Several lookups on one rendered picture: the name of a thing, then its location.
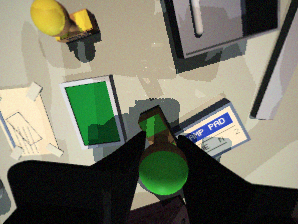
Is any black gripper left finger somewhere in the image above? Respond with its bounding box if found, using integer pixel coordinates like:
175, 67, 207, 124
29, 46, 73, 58
7, 131, 146, 224

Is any cream paper card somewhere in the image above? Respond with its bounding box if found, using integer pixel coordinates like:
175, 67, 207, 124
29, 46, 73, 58
0, 82, 63, 160

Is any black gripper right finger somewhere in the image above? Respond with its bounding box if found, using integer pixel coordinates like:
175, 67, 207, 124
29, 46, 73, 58
176, 135, 298, 224

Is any stamp pad tin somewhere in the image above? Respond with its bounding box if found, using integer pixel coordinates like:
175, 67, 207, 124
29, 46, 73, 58
172, 98, 251, 158

